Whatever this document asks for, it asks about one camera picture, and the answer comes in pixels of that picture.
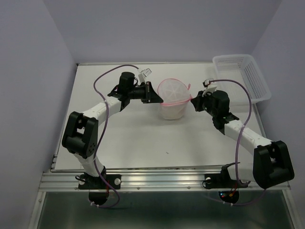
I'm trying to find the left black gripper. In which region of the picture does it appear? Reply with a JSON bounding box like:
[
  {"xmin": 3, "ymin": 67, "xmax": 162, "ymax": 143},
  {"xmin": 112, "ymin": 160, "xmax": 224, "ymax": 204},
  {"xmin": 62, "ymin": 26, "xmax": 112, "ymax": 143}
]
[{"xmin": 127, "ymin": 81, "xmax": 162, "ymax": 104}]

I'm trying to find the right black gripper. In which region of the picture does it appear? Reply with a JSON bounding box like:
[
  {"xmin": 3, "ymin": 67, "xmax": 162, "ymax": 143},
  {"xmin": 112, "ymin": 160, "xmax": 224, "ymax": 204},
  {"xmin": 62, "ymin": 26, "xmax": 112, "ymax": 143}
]
[{"xmin": 192, "ymin": 89, "xmax": 218, "ymax": 116}]

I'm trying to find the white mesh laundry bag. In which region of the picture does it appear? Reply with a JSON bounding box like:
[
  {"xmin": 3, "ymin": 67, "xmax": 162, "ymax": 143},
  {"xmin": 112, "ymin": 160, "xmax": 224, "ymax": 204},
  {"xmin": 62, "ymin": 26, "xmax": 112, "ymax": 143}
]
[{"xmin": 157, "ymin": 78, "xmax": 192, "ymax": 120}]

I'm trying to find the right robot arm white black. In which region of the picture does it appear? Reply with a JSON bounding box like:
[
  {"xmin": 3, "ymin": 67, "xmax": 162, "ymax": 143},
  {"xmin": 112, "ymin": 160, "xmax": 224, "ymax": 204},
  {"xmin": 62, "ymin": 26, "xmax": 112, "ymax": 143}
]
[{"xmin": 191, "ymin": 90, "xmax": 295, "ymax": 189}]

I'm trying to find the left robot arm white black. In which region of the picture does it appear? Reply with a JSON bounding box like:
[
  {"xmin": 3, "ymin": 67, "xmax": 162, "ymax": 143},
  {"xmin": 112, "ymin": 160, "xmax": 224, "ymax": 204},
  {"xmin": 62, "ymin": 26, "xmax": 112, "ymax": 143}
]
[{"xmin": 62, "ymin": 69, "xmax": 163, "ymax": 190}]

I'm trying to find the white plastic basket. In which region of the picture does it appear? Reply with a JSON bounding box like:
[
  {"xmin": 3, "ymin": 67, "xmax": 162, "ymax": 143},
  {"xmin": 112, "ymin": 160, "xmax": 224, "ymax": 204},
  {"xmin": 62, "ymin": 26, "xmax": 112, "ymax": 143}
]
[{"xmin": 213, "ymin": 54, "xmax": 272, "ymax": 105}]

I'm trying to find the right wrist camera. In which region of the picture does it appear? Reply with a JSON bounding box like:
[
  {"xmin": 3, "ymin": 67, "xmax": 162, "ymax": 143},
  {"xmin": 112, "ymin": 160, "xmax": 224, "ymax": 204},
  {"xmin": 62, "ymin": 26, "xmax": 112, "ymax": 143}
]
[{"xmin": 202, "ymin": 78, "xmax": 217, "ymax": 97}]

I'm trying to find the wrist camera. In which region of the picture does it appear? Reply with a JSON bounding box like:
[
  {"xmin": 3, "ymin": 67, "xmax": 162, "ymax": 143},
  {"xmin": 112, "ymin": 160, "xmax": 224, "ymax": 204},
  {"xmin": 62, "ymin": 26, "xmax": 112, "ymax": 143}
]
[
  {"xmin": 138, "ymin": 68, "xmax": 152, "ymax": 83},
  {"xmin": 202, "ymin": 78, "xmax": 217, "ymax": 97}
]

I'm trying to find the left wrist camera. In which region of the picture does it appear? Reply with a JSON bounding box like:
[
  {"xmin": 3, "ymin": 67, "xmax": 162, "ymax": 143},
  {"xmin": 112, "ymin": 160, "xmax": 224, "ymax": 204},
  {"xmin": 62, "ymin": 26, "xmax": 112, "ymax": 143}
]
[{"xmin": 138, "ymin": 68, "xmax": 152, "ymax": 83}]

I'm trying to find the aluminium mounting rail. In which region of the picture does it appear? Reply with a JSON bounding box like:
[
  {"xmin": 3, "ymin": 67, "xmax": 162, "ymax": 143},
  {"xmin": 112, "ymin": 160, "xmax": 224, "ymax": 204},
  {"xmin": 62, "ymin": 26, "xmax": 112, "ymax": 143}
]
[{"xmin": 39, "ymin": 166, "xmax": 292, "ymax": 191}]

